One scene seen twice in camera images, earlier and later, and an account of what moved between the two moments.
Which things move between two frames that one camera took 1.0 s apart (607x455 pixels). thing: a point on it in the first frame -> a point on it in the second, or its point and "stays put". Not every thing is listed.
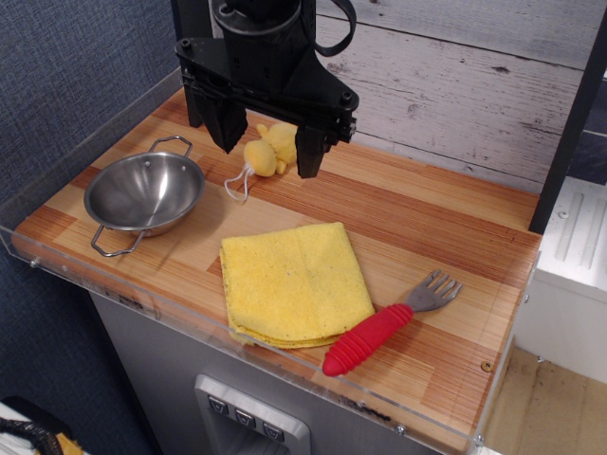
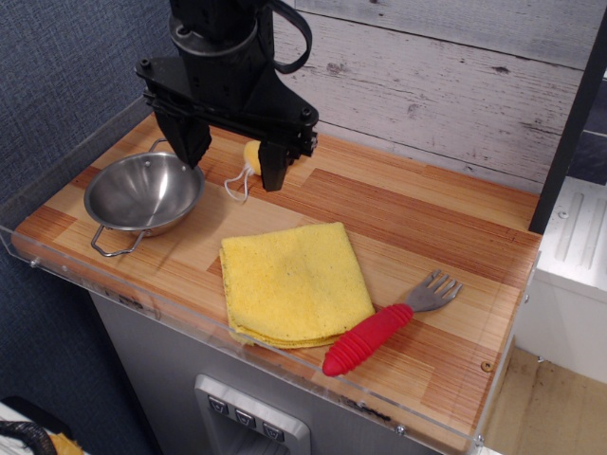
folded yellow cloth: x=294 y=288 stays put
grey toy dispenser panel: x=241 y=425 stays put
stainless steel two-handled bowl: x=142 y=192 stays put
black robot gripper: x=266 y=63 -> x=226 y=76
